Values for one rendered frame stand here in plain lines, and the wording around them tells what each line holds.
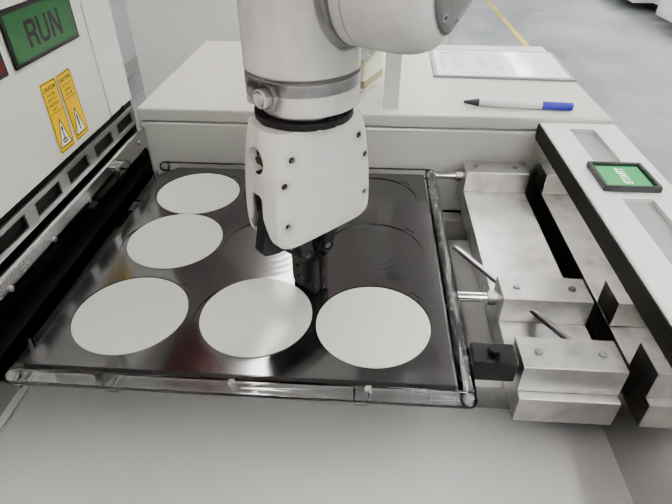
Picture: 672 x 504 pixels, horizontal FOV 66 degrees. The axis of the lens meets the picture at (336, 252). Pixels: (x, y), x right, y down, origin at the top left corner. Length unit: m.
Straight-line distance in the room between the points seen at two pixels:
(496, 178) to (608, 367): 0.32
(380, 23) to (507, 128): 0.44
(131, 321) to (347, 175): 0.23
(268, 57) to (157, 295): 0.25
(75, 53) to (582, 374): 0.58
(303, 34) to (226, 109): 0.39
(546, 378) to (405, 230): 0.22
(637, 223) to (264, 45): 0.36
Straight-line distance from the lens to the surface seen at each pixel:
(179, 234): 0.58
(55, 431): 0.54
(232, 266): 0.52
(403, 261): 0.53
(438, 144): 0.71
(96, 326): 0.50
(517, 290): 0.50
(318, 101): 0.36
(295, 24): 0.34
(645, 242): 0.52
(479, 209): 0.66
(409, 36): 0.31
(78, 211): 0.60
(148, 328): 0.48
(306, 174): 0.39
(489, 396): 0.50
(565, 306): 0.51
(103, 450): 0.51
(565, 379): 0.45
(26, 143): 0.56
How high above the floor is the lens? 1.22
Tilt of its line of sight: 36 degrees down
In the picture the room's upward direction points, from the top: straight up
